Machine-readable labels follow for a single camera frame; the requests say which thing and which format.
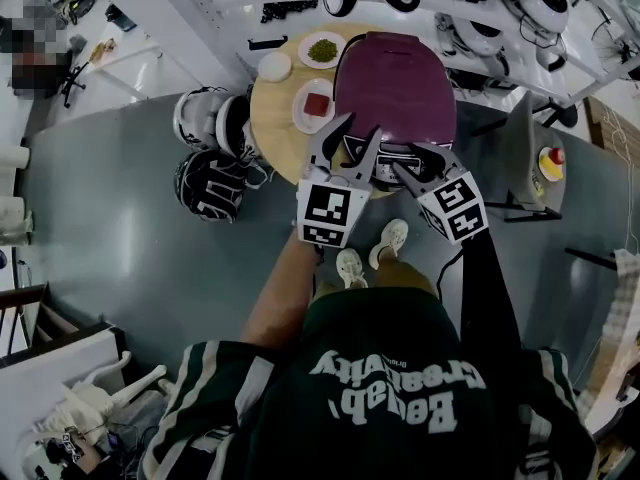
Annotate glossy black helmet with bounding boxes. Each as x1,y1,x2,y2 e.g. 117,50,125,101
214,95,261,159

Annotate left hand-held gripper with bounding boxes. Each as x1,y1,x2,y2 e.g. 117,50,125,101
294,111,385,248

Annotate grey side table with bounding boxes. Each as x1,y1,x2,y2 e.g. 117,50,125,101
479,90,569,222

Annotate person's left white shoe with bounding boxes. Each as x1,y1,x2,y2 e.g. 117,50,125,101
335,247,370,289

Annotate wooden stair railing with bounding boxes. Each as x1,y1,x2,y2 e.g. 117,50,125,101
0,282,51,357

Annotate yellow fruit plate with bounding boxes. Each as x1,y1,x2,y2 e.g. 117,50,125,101
538,146,566,183

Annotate white cabinet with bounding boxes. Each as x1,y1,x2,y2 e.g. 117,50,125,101
0,322,126,400

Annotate black chain strip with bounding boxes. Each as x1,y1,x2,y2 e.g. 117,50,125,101
259,0,320,24

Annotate purple rice cooker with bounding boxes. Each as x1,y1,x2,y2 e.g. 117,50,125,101
332,30,459,194

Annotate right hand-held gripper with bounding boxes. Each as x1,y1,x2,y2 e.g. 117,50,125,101
391,141,491,247

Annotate person's green jersey torso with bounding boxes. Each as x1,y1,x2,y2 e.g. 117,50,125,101
142,287,599,480

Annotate person's leg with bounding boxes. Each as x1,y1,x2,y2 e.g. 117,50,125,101
374,260,437,300
312,280,351,303

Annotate plate of red meat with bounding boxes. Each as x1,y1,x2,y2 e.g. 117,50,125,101
291,77,337,134

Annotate plaid cloth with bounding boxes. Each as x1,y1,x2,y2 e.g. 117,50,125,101
602,247,640,349

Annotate white mannequin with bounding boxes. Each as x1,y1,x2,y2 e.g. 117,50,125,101
32,350,169,439

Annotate small white bowl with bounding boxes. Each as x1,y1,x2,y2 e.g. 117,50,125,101
257,51,294,83

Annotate white paper roll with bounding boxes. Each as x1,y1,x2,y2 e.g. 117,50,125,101
0,195,34,247
0,145,31,170

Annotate black office chair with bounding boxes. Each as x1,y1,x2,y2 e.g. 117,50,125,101
54,35,89,109

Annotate plate of green peas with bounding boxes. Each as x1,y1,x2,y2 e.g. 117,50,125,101
298,31,348,71

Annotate person's left forearm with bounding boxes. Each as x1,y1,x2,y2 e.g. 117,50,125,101
239,227,326,354

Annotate white helmet with straps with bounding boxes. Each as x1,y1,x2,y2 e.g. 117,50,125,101
173,87,226,150

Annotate person's left leg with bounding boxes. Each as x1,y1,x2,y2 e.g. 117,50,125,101
312,280,351,303

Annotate person's right white shoe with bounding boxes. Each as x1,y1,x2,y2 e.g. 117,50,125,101
368,218,410,270

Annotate black metal bracket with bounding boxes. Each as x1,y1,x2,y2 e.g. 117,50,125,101
248,34,290,51

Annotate black white striped helmet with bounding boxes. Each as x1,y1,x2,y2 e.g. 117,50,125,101
173,148,246,224

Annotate person's white shoe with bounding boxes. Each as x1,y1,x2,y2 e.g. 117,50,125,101
335,247,370,289
368,218,410,270

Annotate black standing fan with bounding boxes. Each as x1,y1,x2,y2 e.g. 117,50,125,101
592,7,640,72

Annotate round wooden table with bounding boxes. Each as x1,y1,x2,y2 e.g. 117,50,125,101
248,23,401,200

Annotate person's right leg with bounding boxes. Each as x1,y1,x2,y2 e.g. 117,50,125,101
374,260,437,300

